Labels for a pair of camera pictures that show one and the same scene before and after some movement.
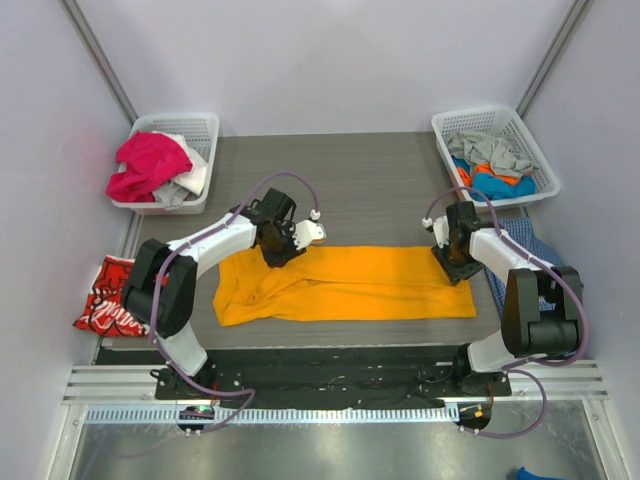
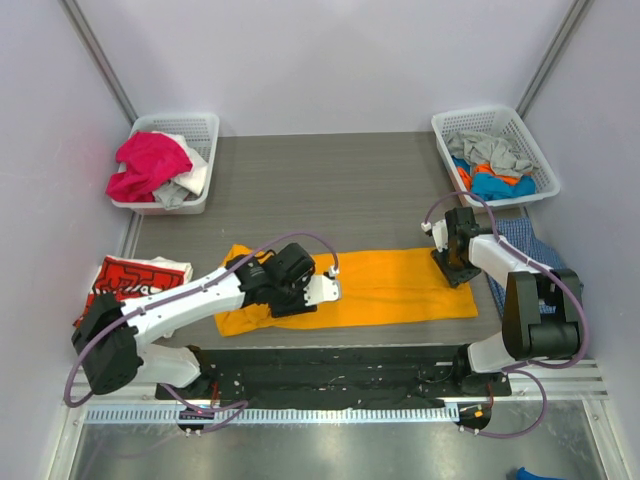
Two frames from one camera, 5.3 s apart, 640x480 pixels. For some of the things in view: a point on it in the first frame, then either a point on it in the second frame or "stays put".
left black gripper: [282, 253] → [288, 305]
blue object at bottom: [524, 474] stays put
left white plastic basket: [202, 130] stays put
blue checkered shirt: [521, 234] stays put
